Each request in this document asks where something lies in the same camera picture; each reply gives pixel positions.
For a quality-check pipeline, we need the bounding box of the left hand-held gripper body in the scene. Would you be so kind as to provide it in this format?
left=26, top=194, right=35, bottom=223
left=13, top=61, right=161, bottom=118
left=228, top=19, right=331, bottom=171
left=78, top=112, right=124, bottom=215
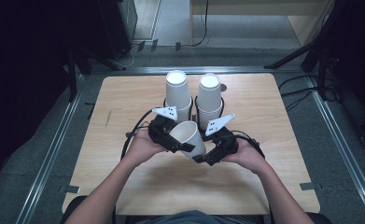
left=147, top=105, right=180, bottom=151

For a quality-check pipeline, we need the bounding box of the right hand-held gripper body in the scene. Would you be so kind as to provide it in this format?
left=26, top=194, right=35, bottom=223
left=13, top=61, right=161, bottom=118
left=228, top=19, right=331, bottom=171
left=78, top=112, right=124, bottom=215
left=203, top=113, right=239, bottom=157

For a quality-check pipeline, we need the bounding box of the single white paper cup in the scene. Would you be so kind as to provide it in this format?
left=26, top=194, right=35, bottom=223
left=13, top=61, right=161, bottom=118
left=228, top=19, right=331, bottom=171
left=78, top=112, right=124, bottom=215
left=169, top=119, right=207, bottom=160

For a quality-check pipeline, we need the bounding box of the black wire cup holder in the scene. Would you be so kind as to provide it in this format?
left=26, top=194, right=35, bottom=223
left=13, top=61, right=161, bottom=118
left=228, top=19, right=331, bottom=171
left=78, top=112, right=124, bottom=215
left=162, top=95, right=226, bottom=138

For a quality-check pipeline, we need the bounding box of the stack of white paper cups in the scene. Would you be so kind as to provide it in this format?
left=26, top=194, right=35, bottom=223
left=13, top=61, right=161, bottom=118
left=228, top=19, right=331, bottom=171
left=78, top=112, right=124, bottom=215
left=195, top=72, right=224, bottom=131
left=164, top=69, right=193, bottom=123

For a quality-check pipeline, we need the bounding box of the person's left hand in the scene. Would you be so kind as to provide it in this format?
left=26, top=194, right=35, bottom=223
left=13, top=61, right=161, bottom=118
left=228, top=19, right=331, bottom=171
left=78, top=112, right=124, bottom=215
left=124, top=128, right=168, bottom=168

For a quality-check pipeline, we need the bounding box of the person's right hand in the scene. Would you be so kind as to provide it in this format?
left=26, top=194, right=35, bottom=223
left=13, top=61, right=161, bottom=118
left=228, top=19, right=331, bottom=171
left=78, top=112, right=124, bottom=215
left=221, top=137, right=274, bottom=175

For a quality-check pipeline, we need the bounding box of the black metal stand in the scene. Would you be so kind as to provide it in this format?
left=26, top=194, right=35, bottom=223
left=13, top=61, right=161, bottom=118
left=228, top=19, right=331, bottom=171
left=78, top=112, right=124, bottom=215
left=65, top=49, right=93, bottom=102

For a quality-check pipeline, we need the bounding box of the black cabinet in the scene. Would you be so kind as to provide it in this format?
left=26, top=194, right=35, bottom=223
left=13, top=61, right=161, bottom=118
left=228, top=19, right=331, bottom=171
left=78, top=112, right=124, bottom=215
left=98, top=0, right=139, bottom=61

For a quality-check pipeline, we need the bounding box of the black chair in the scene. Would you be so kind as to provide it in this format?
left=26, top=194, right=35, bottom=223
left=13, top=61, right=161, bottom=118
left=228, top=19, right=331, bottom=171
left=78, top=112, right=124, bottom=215
left=59, top=195, right=90, bottom=224

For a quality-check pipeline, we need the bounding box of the black tripod stand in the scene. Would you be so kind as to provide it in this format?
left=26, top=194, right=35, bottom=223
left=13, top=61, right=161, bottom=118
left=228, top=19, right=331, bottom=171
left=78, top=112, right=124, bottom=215
left=263, top=0, right=340, bottom=101

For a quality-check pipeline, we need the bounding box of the light wooden furniture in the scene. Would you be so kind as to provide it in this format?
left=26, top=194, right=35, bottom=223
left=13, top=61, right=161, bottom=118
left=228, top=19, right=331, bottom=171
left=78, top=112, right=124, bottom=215
left=189, top=0, right=338, bottom=49

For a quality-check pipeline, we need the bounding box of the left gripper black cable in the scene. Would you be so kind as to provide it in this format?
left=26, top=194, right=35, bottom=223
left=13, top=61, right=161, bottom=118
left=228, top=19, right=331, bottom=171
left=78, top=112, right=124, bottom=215
left=119, top=107, right=156, bottom=161

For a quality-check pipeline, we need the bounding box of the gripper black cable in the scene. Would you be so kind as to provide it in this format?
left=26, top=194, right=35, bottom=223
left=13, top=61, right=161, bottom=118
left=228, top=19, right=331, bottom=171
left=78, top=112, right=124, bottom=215
left=119, top=107, right=156, bottom=161
left=231, top=130, right=266, bottom=161

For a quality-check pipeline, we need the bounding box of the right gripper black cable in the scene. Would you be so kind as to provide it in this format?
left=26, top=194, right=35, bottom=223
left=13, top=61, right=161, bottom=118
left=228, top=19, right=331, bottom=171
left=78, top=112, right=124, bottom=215
left=231, top=130, right=266, bottom=161

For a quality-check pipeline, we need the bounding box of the metal floor rail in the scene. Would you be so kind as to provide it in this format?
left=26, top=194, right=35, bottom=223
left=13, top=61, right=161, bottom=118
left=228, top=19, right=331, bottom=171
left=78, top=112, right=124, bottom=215
left=14, top=74, right=85, bottom=224
left=304, top=75, right=365, bottom=224
left=89, top=65, right=303, bottom=77

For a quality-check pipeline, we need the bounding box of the white floor cable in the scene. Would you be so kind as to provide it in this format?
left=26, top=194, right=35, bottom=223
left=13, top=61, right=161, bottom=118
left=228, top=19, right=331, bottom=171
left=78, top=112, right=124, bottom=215
left=114, top=42, right=140, bottom=71

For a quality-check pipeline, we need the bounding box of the black floor cable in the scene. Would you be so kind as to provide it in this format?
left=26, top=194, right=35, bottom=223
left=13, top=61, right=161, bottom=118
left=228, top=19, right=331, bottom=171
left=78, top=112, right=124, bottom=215
left=285, top=91, right=316, bottom=112
left=280, top=87, right=317, bottom=98
left=277, top=74, right=319, bottom=91

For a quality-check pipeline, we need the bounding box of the black hanging cable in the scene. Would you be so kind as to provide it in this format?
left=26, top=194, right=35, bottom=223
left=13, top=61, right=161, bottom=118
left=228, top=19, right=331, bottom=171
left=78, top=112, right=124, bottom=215
left=190, top=0, right=210, bottom=49

